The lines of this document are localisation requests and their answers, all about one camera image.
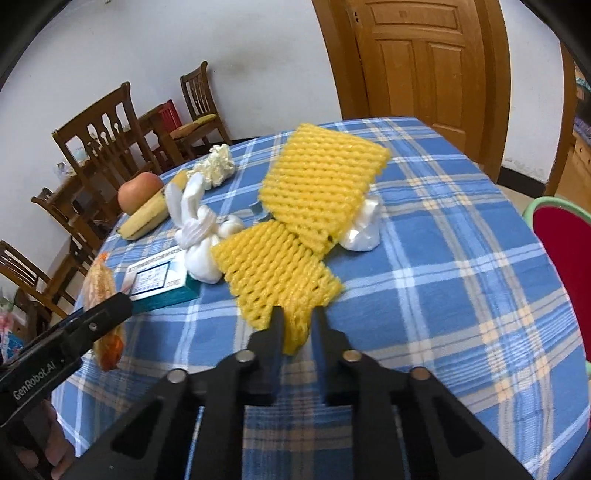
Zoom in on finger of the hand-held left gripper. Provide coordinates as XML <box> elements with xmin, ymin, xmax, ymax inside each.
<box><xmin>46</xmin><ymin>292</ymin><xmax>135</xmax><ymax>357</ymax></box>

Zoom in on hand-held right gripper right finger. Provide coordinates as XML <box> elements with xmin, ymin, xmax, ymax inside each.
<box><xmin>313</xmin><ymin>306</ymin><xmax>532</xmax><ymax>480</ymax></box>

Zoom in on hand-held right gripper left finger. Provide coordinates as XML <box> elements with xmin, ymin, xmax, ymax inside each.
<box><xmin>60</xmin><ymin>306</ymin><xmax>285</xmax><ymax>480</ymax></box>

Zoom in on clear packet with orange contents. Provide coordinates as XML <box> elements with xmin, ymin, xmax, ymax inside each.
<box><xmin>87</xmin><ymin>251</ymin><xmax>126</xmax><ymax>373</ymax></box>

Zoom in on teal and white carton box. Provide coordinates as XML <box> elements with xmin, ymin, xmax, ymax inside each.
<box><xmin>121</xmin><ymin>246</ymin><xmax>201</xmax><ymax>311</ymax></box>

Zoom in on small yellow foam fruit net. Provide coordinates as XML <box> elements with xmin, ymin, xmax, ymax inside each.
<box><xmin>210</xmin><ymin>219</ymin><xmax>345</xmax><ymax>356</ymax></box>

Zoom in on translucent white plastic bag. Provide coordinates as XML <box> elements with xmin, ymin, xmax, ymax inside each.
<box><xmin>341</xmin><ymin>194</ymin><xmax>384</xmax><ymax>253</ymax></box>

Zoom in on large yellow foam fruit net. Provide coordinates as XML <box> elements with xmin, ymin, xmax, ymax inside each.
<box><xmin>257</xmin><ymin>122</ymin><xmax>391</xmax><ymax>259</ymax></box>

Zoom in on red bin with green rim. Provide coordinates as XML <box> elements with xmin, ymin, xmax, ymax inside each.
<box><xmin>522</xmin><ymin>196</ymin><xmax>591</xmax><ymax>384</ymax></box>

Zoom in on person's left hand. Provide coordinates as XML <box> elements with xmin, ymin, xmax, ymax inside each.
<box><xmin>18</xmin><ymin>399</ymin><xmax>78</xmax><ymax>480</ymax></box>

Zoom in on colourful cartons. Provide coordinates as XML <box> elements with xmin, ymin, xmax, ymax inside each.
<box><xmin>0</xmin><ymin>295</ymin><xmax>28</xmax><ymax>361</ymax></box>

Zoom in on yellow banana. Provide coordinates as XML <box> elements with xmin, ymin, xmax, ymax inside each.
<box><xmin>116</xmin><ymin>169</ymin><xmax>191</xmax><ymax>241</ymax></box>

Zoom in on knotted white plastic bag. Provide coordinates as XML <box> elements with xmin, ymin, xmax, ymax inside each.
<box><xmin>165</xmin><ymin>174</ymin><xmax>245</xmax><ymax>283</ymax></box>

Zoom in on red apple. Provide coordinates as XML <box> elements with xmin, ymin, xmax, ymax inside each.
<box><xmin>117</xmin><ymin>172</ymin><xmax>165</xmax><ymax>215</ymax></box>

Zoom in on blue plaid tablecloth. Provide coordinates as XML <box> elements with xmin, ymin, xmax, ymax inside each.
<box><xmin>51</xmin><ymin>115</ymin><xmax>591</xmax><ymax>480</ymax></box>

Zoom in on crumpled cream paper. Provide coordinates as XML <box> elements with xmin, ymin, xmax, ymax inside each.
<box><xmin>193</xmin><ymin>144</ymin><xmax>236</xmax><ymax>188</ymax></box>

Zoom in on tall-backed wooden chair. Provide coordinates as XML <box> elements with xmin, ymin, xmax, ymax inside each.
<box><xmin>52</xmin><ymin>82</ymin><xmax>162</xmax><ymax>222</ymax></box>

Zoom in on red box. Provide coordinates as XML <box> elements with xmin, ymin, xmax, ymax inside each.
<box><xmin>159</xmin><ymin>99</ymin><xmax>184</xmax><ymax>132</ymax></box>

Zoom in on wooden chair with yellow cushion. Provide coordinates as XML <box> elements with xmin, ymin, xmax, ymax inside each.
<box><xmin>168</xmin><ymin>61</ymin><xmax>233</xmax><ymax>160</ymax></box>

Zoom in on wooden panel door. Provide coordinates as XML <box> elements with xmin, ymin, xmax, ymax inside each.
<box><xmin>355</xmin><ymin>0</ymin><xmax>489</xmax><ymax>154</ymax></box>

